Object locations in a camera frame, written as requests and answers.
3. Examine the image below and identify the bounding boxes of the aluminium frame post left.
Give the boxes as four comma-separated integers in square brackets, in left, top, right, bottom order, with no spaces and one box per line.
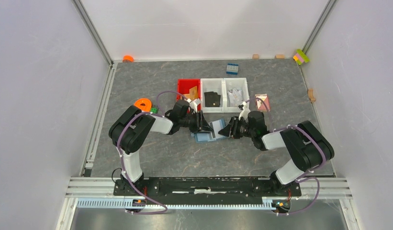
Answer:
[72,0,114,66]

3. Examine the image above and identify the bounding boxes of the white plastic bin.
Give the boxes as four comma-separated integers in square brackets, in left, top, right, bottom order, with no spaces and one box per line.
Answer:
[201,78,225,113]
[223,78,250,113]

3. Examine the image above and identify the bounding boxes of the white right plastic bin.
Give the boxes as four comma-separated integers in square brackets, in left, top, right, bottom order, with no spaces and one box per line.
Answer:
[223,78,250,113]

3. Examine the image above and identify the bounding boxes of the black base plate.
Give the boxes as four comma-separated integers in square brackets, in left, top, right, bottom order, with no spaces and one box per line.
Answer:
[113,176,302,205]

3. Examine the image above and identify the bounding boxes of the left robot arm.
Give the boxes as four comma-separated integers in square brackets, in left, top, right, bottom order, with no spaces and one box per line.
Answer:
[108,100,213,195]

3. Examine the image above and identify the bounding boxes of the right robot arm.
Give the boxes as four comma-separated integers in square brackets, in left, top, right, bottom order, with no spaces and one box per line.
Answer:
[219,111,335,196]

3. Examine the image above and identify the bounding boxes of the orange tape roll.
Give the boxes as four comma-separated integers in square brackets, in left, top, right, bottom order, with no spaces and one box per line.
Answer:
[122,55,134,63]

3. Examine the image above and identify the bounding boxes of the blue card holder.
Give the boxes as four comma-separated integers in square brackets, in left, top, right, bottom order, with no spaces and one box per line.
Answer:
[191,133,211,143]

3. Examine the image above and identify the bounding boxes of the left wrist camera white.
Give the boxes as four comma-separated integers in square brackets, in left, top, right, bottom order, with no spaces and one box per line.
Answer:
[186,98,201,113]

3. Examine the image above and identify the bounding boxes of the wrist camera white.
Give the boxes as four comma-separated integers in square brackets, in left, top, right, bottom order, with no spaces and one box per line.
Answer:
[238,101,250,120]
[186,98,201,113]

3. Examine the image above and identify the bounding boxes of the blue and grey brick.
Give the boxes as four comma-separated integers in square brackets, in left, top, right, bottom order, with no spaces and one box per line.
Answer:
[226,63,239,75]

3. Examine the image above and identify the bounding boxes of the blue toothed rail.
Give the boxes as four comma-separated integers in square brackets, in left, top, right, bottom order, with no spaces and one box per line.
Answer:
[77,198,275,210]

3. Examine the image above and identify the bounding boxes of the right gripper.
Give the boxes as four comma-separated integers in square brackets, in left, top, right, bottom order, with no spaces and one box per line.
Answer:
[218,116,255,139]

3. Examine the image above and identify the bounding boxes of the aluminium frame post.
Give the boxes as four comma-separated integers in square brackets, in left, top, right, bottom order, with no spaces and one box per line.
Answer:
[302,0,338,54]
[72,0,114,66]

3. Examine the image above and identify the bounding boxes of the white middle plastic bin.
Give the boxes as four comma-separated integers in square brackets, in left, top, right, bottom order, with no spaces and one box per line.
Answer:
[201,78,225,113]

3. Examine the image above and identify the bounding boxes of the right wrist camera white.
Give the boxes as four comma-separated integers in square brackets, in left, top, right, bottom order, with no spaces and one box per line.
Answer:
[238,101,250,120]

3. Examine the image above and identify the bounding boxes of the aluminium frame post right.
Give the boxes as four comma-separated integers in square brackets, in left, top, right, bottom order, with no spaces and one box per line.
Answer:
[302,0,338,54]

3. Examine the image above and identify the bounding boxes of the silver credit card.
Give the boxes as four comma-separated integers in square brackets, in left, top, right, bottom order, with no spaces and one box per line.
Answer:
[209,119,226,141]

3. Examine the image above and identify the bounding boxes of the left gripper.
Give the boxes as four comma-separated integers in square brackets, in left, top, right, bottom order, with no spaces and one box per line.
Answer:
[180,110,213,134]

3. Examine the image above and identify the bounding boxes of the black card in bin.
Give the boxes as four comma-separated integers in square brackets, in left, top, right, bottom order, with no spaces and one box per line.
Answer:
[204,92,221,107]

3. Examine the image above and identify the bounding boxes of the red plastic bin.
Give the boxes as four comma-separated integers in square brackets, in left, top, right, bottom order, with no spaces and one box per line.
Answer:
[177,79,201,99]

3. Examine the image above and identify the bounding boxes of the gold cards in red bin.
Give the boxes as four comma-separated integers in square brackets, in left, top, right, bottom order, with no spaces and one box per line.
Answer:
[184,86,199,101]

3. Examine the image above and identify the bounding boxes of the green toy brick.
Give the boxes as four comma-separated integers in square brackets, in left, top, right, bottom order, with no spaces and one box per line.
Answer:
[150,107,158,114]

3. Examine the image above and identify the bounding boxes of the playing card box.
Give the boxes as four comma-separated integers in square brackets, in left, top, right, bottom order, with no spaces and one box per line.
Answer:
[255,94,270,112]

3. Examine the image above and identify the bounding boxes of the orange plastic loop toy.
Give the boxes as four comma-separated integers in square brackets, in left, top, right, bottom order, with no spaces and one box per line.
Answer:
[134,98,152,112]

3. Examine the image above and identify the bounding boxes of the silver VIP cards in bin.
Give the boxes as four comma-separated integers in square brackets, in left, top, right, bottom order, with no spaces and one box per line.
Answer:
[227,88,243,107]

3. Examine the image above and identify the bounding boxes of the wooden arch block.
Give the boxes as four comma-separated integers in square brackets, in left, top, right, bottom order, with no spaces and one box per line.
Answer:
[307,89,316,103]

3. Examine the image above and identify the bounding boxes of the colourful brick stack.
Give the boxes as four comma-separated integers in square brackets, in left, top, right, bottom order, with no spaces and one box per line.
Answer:
[292,49,310,66]

